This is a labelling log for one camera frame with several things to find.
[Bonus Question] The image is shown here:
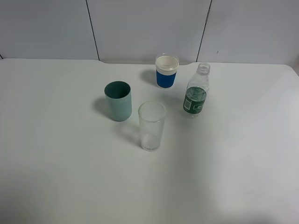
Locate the clear bottle with green label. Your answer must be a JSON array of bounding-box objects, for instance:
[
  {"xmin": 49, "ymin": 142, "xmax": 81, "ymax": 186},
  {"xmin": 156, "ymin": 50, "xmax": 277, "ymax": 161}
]
[{"xmin": 183, "ymin": 63, "xmax": 210, "ymax": 118}]

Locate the teal green plastic cup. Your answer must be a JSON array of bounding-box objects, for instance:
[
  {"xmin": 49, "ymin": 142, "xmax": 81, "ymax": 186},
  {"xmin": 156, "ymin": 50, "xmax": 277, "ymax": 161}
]
[{"xmin": 104, "ymin": 81, "xmax": 132, "ymax": 121}]

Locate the white cup with blue sleeve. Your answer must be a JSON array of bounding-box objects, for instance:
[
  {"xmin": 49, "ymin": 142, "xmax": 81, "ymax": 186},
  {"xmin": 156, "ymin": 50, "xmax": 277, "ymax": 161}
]
[{"xmin": 155, "ymin": 53, "xmax": 179, "ymax": 89}]

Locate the clear tall drinking glass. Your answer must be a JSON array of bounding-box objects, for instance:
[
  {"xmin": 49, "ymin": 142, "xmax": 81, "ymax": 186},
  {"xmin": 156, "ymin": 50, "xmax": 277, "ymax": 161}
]
[{"xmin": 138, "ymin": 101, "xmax": 166, "ymax": 151}]

